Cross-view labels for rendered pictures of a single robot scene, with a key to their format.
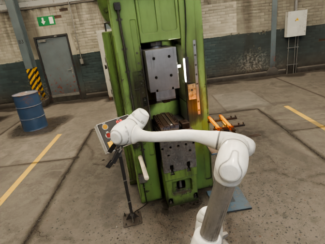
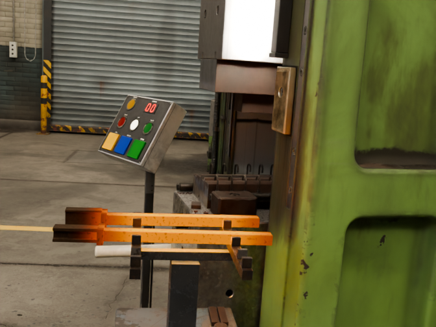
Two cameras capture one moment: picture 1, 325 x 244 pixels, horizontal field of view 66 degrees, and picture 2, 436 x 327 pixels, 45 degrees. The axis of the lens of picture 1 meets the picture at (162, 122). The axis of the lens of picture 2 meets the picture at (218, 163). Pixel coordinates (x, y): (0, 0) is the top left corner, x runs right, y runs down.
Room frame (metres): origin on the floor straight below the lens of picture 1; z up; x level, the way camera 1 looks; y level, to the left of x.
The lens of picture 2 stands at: (2.30, -1.72, 1.35)
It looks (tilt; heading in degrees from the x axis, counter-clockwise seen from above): 10 degrees down; 84
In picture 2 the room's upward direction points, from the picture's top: 4 degrees clockwise
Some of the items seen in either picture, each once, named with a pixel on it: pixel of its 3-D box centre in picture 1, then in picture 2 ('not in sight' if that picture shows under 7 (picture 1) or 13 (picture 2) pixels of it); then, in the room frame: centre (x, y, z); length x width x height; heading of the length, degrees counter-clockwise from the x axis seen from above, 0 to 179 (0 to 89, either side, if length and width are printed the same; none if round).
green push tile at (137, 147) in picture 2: not in sight; (137, 149); (2.19, 0.31, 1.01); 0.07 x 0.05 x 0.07; 125
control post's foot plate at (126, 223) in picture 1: (131, 216); not in sight; (2.24, 0.47, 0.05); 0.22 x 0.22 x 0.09; 10
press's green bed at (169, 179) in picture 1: (175, 175); not in sight; (2.64, -0.08, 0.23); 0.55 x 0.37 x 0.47; 10
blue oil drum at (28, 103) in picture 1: (30, 110); not in sight; (5.94, 3.17, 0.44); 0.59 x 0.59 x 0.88
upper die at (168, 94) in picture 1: (161, 90); (270, 78); (2.62, -0.03, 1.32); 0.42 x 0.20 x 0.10; 10
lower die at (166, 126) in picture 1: (165, 121); (261, 187); (2.62, -0.03, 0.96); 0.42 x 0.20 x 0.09; 10
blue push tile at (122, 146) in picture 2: not in sight; (124, 145); (2.13, 0.40, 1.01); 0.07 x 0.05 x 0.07; 125
